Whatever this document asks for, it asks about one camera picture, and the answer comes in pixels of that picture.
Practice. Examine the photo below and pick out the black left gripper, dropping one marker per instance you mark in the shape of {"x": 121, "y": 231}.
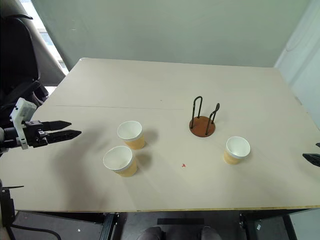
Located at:
{"x": 33, "y": 137}

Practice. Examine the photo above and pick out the yellow ribbed paper cup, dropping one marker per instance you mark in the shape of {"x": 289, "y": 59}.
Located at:
{"x": 120, "y": 162}
{"x": 131, "y": 136}
{"x": 236, "y": 151}

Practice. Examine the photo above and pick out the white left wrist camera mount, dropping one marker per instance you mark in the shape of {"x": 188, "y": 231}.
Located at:
{"x": 23, "y": 110}

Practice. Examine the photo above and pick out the black box device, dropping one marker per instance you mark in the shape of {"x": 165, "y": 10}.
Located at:
{"x": 6, "y": 212}

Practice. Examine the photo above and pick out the dark rounded grey shape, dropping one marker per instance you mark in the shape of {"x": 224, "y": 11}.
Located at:
{"x": 153, "y": 233}

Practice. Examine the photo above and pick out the black metal table leg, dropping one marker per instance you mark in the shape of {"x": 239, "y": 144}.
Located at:
{"x": 108, "y": 226}
{"x": 244, "y": 226}

